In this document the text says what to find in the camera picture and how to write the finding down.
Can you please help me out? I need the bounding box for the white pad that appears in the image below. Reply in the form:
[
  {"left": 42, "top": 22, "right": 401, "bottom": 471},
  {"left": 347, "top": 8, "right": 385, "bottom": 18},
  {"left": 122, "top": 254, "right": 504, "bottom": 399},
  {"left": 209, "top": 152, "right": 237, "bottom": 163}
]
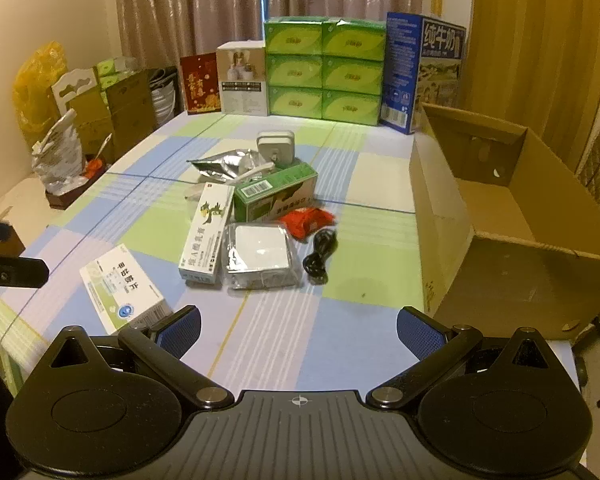
[{"left": 221, "top": 222, "right": 301, "bottom": 291}]

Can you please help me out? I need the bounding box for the black cable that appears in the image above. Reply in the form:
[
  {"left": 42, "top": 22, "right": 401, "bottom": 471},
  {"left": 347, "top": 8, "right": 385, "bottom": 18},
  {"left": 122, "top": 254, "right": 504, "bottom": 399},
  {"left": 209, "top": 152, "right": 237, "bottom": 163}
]
[{"left": 302, "top": 227, "right": 339, "bottom": 285}]

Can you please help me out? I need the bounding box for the red snack packet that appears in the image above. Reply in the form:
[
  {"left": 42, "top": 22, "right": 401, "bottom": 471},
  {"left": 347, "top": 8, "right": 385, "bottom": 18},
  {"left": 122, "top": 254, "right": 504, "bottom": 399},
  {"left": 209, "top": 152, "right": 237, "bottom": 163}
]
[{"left": 278, "top": 206, "right": 336, "bottom": 241}]

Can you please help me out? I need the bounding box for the checked cloth covered desktop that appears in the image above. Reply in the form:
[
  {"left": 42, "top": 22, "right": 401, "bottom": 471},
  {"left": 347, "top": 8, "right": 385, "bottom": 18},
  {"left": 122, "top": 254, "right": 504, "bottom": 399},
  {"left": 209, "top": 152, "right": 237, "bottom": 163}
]
[{"left": 0, "top": 110, "right": 588, "bottom": 396}]

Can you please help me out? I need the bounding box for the white green medicine box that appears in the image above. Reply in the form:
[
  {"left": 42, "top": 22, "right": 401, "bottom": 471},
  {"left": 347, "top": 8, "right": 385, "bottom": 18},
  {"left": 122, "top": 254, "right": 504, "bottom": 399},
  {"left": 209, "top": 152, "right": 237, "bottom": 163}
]
[{"left": 79, "top": 246, "right": 173, "bottom": 336}]

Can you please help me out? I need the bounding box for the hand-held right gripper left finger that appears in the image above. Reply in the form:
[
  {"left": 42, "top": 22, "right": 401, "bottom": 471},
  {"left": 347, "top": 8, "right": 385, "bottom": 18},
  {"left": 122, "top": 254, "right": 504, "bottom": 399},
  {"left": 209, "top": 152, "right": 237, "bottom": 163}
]
[{"left": 47, "top": 305, "right": 236, "bottom": 409}]

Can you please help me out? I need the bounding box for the silver foil pouch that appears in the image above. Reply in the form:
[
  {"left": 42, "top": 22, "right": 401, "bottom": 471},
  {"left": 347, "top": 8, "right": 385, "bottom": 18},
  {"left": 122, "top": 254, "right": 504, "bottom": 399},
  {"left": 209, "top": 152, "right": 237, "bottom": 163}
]
[{"left": 187, "top": 149, "right": 276, "bottom": 186}]

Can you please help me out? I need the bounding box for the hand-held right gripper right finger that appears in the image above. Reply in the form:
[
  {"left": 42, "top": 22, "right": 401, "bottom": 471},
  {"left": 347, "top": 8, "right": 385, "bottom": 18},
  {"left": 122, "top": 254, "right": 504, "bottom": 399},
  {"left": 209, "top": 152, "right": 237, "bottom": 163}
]
[{"left": 365, "top": 306, "right": 556, "bottom": 408}]

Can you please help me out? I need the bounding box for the blue milk carton case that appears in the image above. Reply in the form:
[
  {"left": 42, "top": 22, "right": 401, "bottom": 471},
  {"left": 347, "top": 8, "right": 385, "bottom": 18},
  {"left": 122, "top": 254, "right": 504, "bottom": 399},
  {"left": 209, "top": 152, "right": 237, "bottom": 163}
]
[{"left": 378, "top": 11, "right": 468, "bottom": 135}]

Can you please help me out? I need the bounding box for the white product box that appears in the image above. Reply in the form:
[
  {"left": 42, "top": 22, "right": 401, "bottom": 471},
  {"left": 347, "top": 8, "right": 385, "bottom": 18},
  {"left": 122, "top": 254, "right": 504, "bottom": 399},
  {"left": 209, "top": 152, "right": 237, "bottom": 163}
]
[{"left": 216, "top": 40, "right": 269, "bottom": 117}]

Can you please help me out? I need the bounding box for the white square device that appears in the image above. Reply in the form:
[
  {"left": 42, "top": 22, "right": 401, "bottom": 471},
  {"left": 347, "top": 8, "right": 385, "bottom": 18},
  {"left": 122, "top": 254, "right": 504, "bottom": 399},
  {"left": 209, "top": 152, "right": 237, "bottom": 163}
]
[{"left": 256, "top": 130, "right": 296, "bottom": 168}]

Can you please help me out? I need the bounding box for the red greeting card box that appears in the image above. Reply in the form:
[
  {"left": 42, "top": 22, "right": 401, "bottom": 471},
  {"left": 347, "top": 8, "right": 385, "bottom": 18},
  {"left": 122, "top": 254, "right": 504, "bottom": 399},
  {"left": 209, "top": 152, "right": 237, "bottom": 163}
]
[{"left": 180, "top": 51, "right": 222, "bottom": 116}]

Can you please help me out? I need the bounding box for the dark wooden tray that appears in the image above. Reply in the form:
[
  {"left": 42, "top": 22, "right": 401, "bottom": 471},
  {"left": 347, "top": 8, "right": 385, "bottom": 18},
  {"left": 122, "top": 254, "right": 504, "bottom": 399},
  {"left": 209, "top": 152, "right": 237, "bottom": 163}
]
[{"left": 45, "top": 175, "right": 90, "bottom": 210}]

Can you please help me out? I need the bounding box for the brown cardboard box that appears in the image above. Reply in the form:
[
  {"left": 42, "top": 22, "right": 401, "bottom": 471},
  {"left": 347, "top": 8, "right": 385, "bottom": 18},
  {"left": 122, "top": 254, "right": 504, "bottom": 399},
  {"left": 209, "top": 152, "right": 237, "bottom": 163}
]
[{"left": 409, "top": 102, "right": 600, "bottom": 346}]

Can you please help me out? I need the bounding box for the white plastic spoon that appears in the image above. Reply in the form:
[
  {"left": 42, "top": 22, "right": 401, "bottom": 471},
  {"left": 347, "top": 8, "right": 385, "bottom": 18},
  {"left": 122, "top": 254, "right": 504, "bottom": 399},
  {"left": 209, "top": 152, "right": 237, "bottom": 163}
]
[{"left": 229, "top": 161, "right": 277, "bottom": 184}]

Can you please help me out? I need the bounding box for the dark brown gift carton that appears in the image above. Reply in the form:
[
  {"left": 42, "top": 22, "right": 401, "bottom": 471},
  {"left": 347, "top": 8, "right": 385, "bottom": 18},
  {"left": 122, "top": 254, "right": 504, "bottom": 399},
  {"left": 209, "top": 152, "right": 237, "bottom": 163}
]
[{"left": 105, "top": 71, "right": 157, "bottom": 146}]

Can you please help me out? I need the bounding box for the wooden door panel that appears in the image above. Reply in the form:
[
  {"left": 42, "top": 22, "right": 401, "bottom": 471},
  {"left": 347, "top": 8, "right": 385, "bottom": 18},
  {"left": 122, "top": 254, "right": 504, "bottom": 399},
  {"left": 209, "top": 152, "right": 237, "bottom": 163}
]
[{"left": 460, "top": 0, "right": 600, "bottom": 116}]

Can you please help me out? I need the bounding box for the stack of green tissue packs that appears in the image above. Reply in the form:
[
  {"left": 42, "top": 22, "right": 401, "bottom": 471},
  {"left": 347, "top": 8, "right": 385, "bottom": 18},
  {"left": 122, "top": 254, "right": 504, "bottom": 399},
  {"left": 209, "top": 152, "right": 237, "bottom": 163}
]
[{"left": 264, "top": 16, "right": 387, "bottom": 126}]

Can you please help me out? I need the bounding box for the white cutout cardboard flap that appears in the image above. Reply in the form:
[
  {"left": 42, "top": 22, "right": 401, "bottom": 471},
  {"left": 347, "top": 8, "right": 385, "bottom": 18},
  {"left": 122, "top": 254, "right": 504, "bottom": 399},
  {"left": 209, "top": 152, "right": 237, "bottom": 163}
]
[{"left": 51, "top": 66, "right": 98, "bottom": 111}]

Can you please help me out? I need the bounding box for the yellow plastic bag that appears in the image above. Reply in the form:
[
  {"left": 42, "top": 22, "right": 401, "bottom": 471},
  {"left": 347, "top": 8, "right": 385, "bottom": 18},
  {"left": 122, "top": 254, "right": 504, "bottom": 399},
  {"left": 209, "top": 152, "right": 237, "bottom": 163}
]
[{"left": 12, "top": 42, "right": 68, "bottom": 148}]

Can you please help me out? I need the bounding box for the green carton box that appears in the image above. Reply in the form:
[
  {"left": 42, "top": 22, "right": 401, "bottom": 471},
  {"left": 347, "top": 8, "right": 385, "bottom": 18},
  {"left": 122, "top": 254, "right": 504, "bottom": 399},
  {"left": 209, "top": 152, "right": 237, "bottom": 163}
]
[{"left": 232, "top": 164, "right": 319, "bottom": 225}]

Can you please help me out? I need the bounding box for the white plastic bag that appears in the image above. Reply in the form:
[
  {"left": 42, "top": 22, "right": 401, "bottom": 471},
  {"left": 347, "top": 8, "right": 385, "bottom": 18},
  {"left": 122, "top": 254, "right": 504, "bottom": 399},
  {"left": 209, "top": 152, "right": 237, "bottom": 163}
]
[{"left": 31, "top": 110, "right": 88, "bottom": 193}]

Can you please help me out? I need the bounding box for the tan cardboard carton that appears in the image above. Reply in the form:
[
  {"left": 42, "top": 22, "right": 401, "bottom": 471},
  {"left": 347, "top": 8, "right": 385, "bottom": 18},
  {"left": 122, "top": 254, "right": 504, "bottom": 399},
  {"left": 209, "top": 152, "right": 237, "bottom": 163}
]
[{"left": 67, "top": 92, "right": 116, "bottom": 161}]

